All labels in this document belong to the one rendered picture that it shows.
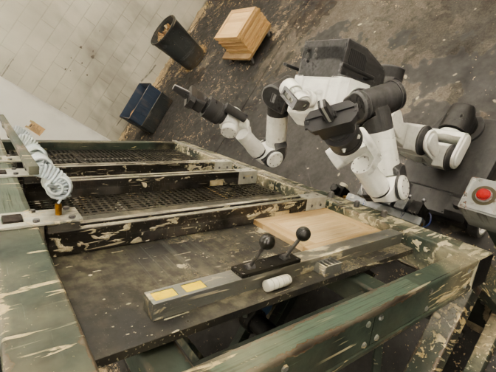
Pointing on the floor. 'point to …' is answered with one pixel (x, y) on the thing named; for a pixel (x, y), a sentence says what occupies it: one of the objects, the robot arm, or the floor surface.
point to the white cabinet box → (39, 116)
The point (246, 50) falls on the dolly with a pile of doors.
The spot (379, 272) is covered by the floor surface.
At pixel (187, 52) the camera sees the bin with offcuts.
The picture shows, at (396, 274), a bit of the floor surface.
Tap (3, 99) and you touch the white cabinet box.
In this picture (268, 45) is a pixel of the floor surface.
